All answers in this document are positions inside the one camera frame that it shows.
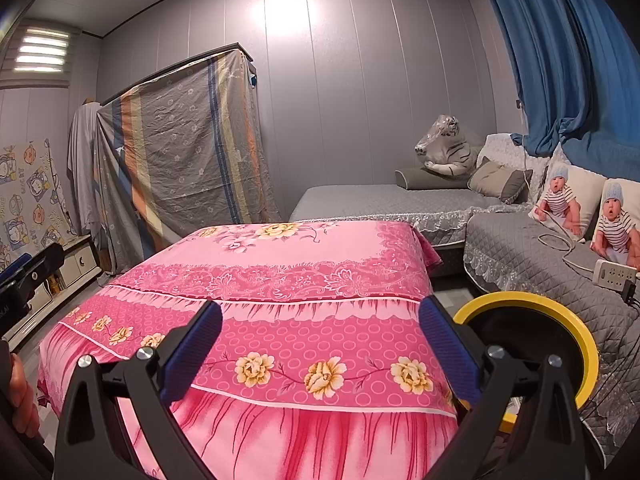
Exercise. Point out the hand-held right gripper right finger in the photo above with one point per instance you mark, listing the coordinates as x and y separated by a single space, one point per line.
450 355

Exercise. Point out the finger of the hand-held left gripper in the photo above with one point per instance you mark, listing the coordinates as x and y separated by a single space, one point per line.
45 265
15 267

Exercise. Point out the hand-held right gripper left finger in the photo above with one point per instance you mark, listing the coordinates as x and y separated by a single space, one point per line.
192 355

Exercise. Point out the black bin with yellow rim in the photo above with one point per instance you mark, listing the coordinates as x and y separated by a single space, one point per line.
587 355

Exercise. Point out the person's left hand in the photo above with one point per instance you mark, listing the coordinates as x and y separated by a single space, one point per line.
22 395

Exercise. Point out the white low cabinet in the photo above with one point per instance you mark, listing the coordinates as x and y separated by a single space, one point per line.
80 265

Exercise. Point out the plain grey hanging cloth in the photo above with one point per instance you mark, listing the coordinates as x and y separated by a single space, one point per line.
82 175

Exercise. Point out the grey quilted sofa cover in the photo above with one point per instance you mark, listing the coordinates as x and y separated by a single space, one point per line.
360 200
510 245

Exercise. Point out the grey bolster pillow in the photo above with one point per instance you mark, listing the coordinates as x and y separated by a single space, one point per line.
425 179

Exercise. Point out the striped grey sheet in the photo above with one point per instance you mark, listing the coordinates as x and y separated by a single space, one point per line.
190 160

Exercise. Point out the grey square cushion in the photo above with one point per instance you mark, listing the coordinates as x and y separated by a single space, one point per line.
500 180

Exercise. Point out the white power strip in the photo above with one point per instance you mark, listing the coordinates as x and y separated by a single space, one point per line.
614 274

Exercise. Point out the baby print pillow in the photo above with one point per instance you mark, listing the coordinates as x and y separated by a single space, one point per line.
617 225
565 205

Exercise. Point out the black charger plug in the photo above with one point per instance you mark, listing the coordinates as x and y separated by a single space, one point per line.
631 291

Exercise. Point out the white tiger plush toy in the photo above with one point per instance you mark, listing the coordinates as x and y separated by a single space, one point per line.
450 152

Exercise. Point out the white lace sofa back cover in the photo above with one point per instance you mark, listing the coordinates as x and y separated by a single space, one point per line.
505 147

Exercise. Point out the white window blind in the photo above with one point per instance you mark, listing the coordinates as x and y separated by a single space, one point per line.
42 50

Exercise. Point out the blue curtain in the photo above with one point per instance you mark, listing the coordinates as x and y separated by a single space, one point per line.
560 60

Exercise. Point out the cartoon wall poster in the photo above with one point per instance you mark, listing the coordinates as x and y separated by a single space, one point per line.
35 195

